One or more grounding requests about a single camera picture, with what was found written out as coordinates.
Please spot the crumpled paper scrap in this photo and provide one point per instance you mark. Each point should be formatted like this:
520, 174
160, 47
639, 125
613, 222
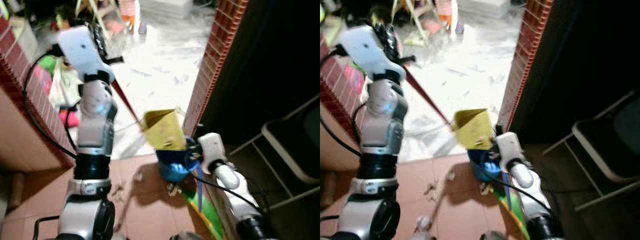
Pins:
450, 175
138, 176
172, 189
483, 189

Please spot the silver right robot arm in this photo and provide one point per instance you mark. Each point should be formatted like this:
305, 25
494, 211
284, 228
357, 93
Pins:
532, 200
240, 200

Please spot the pink plastic bag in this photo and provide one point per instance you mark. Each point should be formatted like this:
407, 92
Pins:
356, 80
42, 76

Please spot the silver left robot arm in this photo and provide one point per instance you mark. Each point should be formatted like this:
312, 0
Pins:
382, 130
92, 130

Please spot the person with dark hair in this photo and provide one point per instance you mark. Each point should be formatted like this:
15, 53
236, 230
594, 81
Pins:
381, 15
64, 19

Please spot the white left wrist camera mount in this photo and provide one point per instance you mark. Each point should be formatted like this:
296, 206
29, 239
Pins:
367, 50
80, 50

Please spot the thin blue strip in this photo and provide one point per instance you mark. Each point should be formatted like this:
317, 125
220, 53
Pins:
506, 192
199, 190

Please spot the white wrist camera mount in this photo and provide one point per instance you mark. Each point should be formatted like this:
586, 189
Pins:
80, 50
212, 147
367, 50
510, 147

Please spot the blue plastic bucket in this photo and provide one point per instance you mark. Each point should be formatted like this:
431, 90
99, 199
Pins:
172, 167
482, 170

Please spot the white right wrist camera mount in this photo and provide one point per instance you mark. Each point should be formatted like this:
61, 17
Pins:
212, 147
510, 147

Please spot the white framed dark chair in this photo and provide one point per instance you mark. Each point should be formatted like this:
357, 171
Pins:
610, 145
292, 145

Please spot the orange and white cloth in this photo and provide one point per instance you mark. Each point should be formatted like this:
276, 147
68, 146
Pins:
445, 14
129, 15

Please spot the green and yellow plastic object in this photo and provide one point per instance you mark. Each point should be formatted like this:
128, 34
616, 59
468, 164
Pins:
207, 217
515, 215

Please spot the beige cylinder roll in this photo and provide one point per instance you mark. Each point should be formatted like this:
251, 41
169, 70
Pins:
17, 190

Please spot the white flat slab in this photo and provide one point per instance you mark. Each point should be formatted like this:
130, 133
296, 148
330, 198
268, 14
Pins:
482, 6

